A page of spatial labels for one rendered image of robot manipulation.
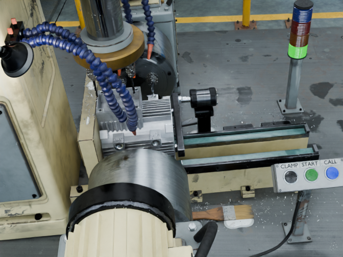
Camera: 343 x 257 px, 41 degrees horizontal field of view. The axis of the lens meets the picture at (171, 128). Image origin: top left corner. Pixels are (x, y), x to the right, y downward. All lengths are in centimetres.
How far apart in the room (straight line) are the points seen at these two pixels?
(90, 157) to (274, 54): 109
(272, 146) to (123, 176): 61
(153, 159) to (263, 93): 84
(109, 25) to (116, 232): 54
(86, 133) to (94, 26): 27
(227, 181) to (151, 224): 72
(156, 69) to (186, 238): 69
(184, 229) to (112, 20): 50
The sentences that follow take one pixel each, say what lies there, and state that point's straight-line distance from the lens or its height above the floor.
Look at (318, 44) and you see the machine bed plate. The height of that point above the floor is 80.
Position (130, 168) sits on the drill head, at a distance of 105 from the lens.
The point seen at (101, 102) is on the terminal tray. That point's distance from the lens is 132.
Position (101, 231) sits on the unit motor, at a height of 135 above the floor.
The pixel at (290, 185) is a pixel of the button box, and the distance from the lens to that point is 116.
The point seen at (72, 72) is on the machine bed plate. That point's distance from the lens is 204.
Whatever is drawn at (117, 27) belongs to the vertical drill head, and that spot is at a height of 138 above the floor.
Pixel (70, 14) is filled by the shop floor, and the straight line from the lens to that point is 426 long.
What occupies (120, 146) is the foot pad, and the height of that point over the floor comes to 106.
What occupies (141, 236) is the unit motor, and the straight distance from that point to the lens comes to 70.
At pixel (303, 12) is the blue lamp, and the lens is 152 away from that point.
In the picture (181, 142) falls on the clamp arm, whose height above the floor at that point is 103.
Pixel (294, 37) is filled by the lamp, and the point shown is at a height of 111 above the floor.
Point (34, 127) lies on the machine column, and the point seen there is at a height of 122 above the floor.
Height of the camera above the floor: 192
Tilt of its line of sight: 42 degrees down
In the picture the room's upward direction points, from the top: 5 degrees counter-clockwise
